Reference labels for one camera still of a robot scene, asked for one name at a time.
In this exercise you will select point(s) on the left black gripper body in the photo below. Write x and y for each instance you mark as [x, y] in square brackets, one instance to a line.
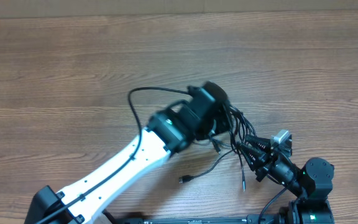
[218, 124]

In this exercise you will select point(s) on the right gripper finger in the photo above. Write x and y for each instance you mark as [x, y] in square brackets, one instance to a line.
[262, 144]
[255, 155]

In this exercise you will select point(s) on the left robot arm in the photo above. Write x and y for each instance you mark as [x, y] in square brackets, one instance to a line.
[168, 132]

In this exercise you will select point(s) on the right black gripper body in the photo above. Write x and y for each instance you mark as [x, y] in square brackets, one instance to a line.
[268, 167]

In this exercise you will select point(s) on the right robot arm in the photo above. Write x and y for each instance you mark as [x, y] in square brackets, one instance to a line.
[311, 184]

